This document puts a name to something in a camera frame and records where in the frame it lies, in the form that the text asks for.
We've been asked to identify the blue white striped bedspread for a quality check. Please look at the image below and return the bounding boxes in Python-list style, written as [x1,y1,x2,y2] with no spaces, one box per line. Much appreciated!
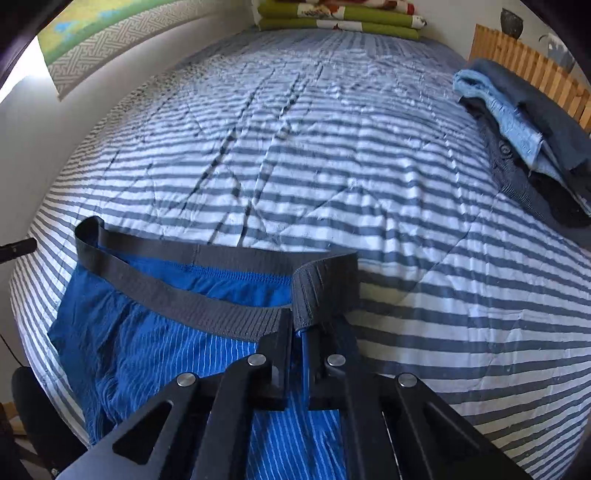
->
[9,28,591,480]

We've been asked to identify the dark grey buttoned garment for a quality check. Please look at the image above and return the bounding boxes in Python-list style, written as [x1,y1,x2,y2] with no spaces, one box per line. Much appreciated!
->
[478,117,578,223]

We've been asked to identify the blue striped boxer shorts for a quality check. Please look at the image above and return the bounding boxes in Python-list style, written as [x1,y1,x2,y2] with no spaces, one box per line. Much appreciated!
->
[47,216,361,480]

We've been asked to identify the black rod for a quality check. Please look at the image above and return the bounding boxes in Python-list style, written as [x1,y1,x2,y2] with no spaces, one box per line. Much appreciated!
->
[0,237,38,262]

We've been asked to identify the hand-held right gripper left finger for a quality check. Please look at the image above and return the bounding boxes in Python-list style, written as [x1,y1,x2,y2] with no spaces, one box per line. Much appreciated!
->
[54,318,294,480]

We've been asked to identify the wooden slatted bed rail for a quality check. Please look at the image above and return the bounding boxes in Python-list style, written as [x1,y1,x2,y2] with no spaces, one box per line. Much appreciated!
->
[468,23,591,136]

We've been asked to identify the dark ceramic vase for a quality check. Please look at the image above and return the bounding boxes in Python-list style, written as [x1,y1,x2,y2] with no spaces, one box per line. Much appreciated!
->
[501,9,525,37]

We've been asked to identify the light blue denim garment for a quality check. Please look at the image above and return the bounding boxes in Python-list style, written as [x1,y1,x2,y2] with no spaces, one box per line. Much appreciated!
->
[452,69,591,208]

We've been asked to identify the stack of folded clothes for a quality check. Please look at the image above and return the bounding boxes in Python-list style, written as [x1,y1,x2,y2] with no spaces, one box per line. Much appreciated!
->
[468,58,591,178]

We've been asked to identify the red floral folded blanket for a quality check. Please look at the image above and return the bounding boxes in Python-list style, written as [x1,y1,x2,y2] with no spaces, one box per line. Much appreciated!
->
[295,0,416,16]

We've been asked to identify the landscape wall poster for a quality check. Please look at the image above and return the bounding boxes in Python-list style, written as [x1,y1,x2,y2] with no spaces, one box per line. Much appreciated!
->
[38,0,259,100]

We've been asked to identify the green folded blanket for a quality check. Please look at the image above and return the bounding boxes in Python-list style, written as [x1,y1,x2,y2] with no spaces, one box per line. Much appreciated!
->
[256,18,423,43]
[256,0,428,29]

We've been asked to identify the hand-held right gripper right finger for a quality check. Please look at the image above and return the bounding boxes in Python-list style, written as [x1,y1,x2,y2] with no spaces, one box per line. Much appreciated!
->
[300,320,534,480]

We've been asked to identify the black folded garment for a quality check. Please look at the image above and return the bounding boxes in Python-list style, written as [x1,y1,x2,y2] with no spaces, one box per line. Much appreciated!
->
[462,97,591,228]

